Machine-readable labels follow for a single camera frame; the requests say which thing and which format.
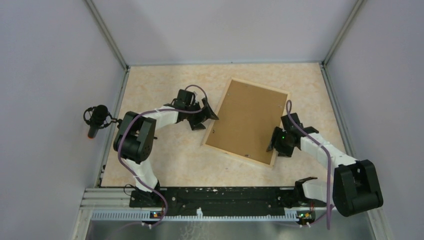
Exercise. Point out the light wooden picture frame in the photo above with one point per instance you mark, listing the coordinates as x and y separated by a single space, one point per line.
212 132

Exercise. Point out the brown cardboard backing board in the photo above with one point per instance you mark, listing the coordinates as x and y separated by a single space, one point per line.
246 122

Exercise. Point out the black microphone on stand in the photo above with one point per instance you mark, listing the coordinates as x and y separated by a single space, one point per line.
97 118

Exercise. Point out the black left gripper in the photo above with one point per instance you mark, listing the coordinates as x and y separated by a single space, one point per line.
207 113

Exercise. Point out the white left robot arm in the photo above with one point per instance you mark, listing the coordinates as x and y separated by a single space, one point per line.
136 134

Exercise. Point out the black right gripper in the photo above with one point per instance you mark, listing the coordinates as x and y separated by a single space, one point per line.
285 152

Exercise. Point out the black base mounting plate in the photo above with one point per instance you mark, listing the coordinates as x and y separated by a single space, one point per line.
223 201

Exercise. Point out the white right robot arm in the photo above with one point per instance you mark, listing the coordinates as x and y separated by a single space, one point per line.
354 185

